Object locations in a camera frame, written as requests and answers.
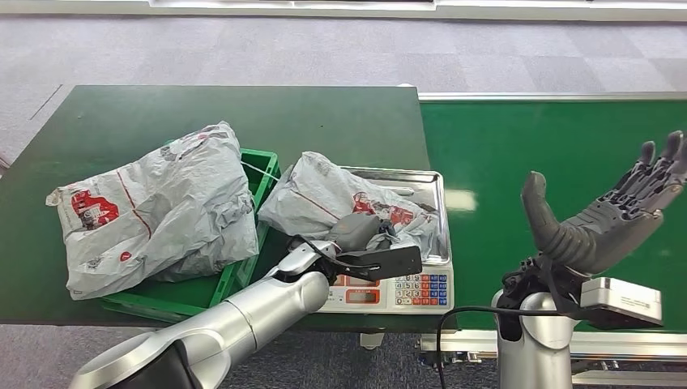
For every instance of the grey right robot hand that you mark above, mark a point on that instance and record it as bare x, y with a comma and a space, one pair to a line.
596, 236

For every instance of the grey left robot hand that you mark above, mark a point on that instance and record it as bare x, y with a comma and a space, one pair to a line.
354, 231

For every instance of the small grey courier package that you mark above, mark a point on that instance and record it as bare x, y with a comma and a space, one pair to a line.
322, 198

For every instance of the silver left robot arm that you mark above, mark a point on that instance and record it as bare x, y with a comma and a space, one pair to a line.
268, 306

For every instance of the large grey courier package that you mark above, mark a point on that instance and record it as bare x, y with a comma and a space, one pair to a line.
177, 204

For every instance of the steel scale tray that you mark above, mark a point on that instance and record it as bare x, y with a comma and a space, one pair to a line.
429, 185

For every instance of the white electronic scale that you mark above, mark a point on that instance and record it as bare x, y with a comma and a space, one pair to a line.
424, 292

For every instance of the grey table foot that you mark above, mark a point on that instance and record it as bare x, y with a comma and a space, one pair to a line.
371, 340

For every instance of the thin white plastic strip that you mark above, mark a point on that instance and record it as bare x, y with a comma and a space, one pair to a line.
260, 170

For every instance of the green plastic crate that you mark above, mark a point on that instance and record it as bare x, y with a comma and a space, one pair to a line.
193, 295

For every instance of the white baseboard strip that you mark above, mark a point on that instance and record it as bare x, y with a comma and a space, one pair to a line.
343, 8

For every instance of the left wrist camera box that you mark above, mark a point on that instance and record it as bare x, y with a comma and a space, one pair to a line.
386, 263

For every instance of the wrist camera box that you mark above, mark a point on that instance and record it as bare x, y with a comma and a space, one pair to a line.
386, 263
617, 300

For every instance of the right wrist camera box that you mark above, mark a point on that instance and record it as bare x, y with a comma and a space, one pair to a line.
617, 300

